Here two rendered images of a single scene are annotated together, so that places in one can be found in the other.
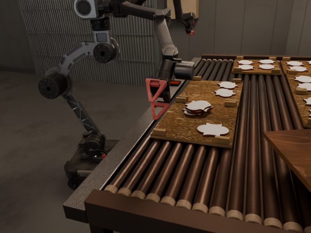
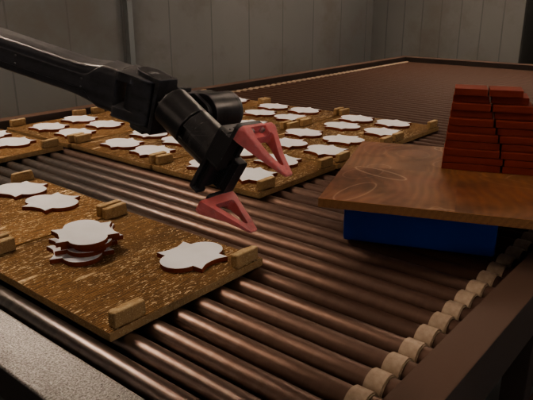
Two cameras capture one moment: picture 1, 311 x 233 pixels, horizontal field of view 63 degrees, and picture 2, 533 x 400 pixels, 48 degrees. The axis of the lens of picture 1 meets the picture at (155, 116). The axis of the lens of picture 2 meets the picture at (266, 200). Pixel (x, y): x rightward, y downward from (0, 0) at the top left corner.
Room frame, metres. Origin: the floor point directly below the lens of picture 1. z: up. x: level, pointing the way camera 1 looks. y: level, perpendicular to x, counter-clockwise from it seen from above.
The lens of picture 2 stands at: (0.52, 0.68, 1.40)
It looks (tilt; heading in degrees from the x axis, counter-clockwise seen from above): 19 degrees down; 289
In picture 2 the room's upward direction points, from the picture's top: straight up
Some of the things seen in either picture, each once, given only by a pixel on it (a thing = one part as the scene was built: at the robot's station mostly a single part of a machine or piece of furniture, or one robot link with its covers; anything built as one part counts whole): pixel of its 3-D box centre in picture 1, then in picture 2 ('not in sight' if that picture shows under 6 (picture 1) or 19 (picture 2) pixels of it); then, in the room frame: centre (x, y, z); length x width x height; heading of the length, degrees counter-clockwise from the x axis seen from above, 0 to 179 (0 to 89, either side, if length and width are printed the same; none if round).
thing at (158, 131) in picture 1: (159, 131); (127, 312); (0.98, -0.01, 0.95); 0.06 x 0.02 x 0.03; 69
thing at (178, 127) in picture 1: (198, 120); (120, 262); (1.12, -0.21, 0.93); 0.41 x 0.35 x 0.02; 159
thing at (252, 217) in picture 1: (253, 101); (109, 201); (1.39, -0.58, 0.90); 1.95 x 0.05 x 0.05; 160
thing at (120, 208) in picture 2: (230, 103); (114, 210); (1.25, -0.40, 0.95); 0.06 x 0.02 x 0.03; 69
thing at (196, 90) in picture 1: (211, 91); (11, 213); (1.50, -0.36, 0.93); 0.41 x 0.35 x 0.02; 158
